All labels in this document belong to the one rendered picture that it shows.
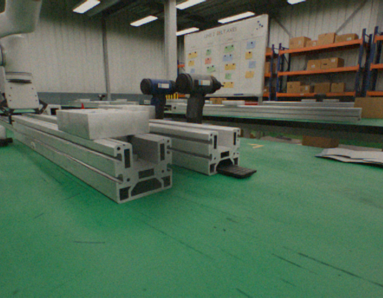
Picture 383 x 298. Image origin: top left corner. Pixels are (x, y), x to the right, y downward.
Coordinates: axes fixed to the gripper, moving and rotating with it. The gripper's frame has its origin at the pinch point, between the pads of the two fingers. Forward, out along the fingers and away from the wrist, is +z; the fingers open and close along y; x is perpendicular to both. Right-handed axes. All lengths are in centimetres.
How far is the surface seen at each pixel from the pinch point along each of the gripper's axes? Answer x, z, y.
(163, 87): 41, -13, -37
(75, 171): 69, 4, 5
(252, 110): 4, 1, -154
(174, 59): -584, -142, -559
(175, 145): 75, 1, -14
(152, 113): 53, -5, -24
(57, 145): 58, 1, 5
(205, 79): 64, -15, -36
